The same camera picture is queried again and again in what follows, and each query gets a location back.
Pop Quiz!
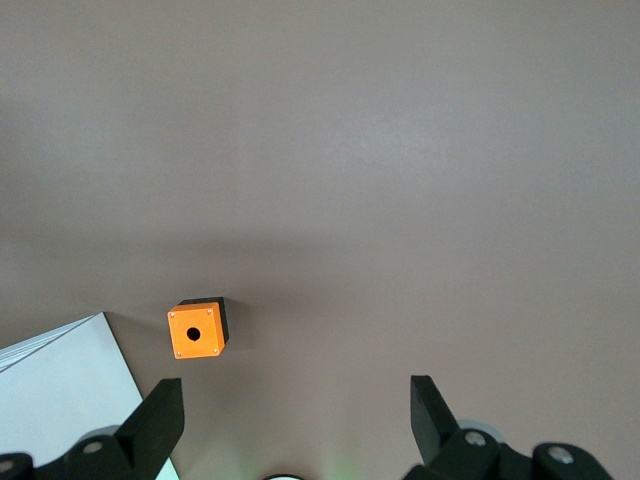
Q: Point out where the orange black button enclosure box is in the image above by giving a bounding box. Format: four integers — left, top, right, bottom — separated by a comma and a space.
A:
166, 296, 232, 360

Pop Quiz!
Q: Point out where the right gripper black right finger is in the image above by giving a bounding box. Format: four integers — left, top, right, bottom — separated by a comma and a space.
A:
402, 374, 614, 480

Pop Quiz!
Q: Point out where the white drawer cabinet housing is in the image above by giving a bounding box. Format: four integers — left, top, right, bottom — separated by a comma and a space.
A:
0, 311, 180, 480

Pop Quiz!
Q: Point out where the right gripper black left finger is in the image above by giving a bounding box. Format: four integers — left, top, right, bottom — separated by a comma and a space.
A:
0, 377, 187, 480

